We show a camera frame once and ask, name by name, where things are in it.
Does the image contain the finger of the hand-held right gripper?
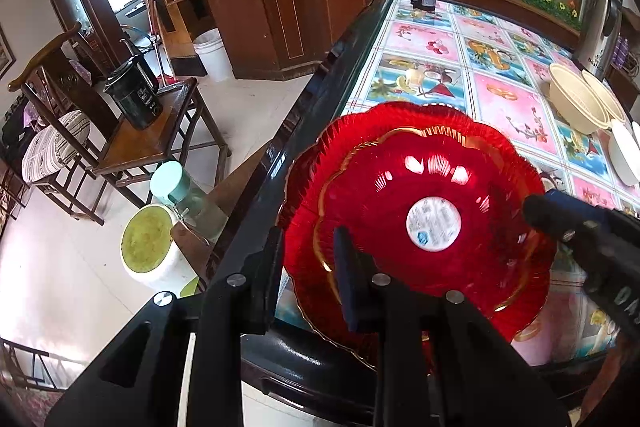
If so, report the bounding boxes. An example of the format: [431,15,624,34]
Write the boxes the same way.
[522,189,609,254]

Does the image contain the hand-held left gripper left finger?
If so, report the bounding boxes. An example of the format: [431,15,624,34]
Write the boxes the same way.
[45,226,286,427]

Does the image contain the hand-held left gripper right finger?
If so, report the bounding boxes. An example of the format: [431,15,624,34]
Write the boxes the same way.
[333,226,572,427]

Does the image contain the large red glass plate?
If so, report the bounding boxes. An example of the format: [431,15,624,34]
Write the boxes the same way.
[276,101,558,370]

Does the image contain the red gold-rimmed glass bowl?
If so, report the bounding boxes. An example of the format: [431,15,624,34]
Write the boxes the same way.
[312,126,557,343]

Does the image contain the cream ribbed plastic bowl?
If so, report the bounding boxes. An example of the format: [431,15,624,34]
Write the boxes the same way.
[581,69,627,124]
[548,63,612,136]

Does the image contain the white plastic bowl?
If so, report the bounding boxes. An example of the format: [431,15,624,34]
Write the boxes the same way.
[607,119,640,186]

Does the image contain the green-lidded glass bottle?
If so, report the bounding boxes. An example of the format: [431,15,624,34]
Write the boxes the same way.
[149,160,222,244]

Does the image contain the printed fruit tablecloth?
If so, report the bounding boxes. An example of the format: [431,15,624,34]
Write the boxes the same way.
[272,0,640,360]

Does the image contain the dark wooden table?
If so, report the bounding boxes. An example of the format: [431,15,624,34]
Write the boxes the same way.
[205,0,640,410]

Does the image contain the wooden side table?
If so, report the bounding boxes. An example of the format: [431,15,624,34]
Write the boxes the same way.
[91,77,232,208]

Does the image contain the silver electric kettle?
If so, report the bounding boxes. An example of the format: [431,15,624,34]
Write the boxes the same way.
[571,0,624,78]

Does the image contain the white waste bin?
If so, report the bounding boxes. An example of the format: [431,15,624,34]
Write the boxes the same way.
[192,28,236,82]

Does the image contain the black kettle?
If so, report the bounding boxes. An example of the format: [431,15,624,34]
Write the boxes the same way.
[103,54,165,130]

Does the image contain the wooden counter cabinet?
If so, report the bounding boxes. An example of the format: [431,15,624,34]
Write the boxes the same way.
[165,0,396,82]

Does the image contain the striped seat cushion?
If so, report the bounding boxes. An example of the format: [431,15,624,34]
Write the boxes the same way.
[21,109,94,186]

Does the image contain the wooden chair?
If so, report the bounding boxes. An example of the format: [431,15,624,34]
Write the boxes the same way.
[7,22,126,226]

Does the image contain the framed wall painting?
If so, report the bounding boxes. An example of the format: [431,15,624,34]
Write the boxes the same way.
[0,26,16,78]

